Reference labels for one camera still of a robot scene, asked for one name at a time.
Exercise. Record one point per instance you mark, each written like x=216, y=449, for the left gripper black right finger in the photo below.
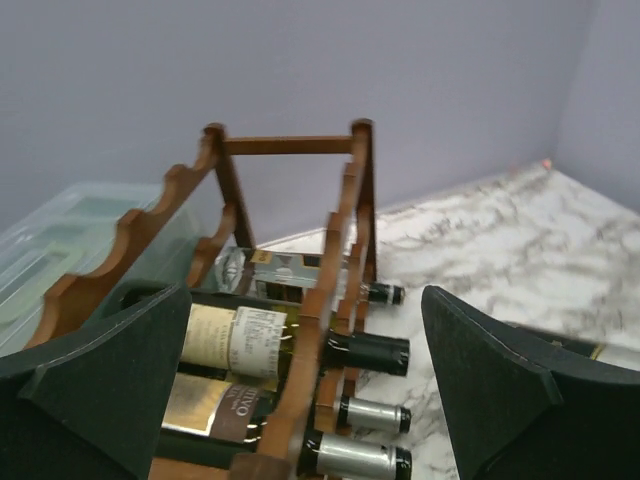
x=526, y=403

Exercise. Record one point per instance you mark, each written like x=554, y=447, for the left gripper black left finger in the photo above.
x=89, y=404

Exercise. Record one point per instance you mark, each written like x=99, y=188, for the green bottle white neck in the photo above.
x=201, y=407

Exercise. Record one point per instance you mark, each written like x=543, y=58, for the tall dark green bottle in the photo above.
x=256, y=338

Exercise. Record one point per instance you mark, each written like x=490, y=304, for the clear square glass bottle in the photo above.
x=264, y=274

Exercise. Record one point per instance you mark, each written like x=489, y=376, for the brown wooden wine rack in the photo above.
x=70, y=301

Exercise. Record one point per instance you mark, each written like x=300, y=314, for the green bottle silver cap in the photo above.
x=340, y=456

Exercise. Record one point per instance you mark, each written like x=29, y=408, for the translucent green plastic storage box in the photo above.
x=74, y=233

